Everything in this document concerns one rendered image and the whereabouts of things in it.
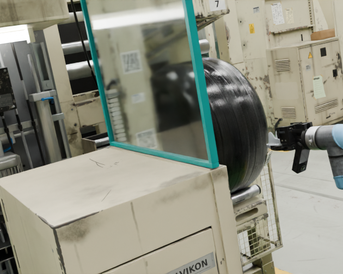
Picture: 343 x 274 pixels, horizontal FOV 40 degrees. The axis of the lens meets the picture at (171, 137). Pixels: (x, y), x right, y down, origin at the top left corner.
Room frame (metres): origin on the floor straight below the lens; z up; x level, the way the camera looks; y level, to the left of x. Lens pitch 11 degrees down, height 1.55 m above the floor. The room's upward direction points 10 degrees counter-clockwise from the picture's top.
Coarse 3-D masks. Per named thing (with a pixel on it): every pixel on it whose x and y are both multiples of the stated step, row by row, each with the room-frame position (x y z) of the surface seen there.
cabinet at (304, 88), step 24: (288, 48) 6.13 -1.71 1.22; (312, 48) 6.17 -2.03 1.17; (336, 48) 6.45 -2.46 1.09; (288, 72) 6.17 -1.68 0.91; (312, 72) 6.14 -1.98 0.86; (336, 72) 6.37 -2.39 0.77; (288, 96) 6.22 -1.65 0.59; (312, 96) 6.11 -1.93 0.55; (336, 96) 6.39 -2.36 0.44; (288, 120) 6.26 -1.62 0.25; (312, 120) 6.08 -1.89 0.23; (336, 120) 6.37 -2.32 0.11
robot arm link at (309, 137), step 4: (312, 128) 1.39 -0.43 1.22; (316, 128) 1.38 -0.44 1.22; (308, 132) 1.39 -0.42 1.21; (312, 132) 1.38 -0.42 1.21; (308, 136) 1.38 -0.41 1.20; (312, 136) 1.37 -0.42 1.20; (308, 140) 1.38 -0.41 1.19; (312, 140) 1.37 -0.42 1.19; (308, 144) 1.39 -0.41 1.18; (312, 144) 1.38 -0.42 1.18; (312, 148) 1.39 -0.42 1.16; (316, 148) 1.37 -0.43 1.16
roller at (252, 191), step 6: (252, 186) 1.83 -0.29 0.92; (258, 186) 1.83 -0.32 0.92; (234, 192) 1.79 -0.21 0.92; (240, 192) 1.79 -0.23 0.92; (246, 192) 1.80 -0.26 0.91; (252, 192) 1.81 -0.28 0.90; (258, 192) 1.82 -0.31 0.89; (234, 198) 1.76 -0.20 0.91; (240, 198) 1.77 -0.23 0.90; (246, 198) 1.79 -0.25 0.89; (234, 204) 1.77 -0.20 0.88
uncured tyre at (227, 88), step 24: (216, 72) 1.75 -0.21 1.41; (240, 72) 1.79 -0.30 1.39; (216, 96) 1.66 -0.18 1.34; (240, 96) 1.69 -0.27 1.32; (216, 120) 1.61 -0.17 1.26; (240, 120) 1.65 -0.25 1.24; (264, 120) 1.71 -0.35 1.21; (216, 144) 1.61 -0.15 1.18; (240, 144) 1.64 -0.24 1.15; (264, 144) 1.70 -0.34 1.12; (240, 168) 1.66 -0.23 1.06
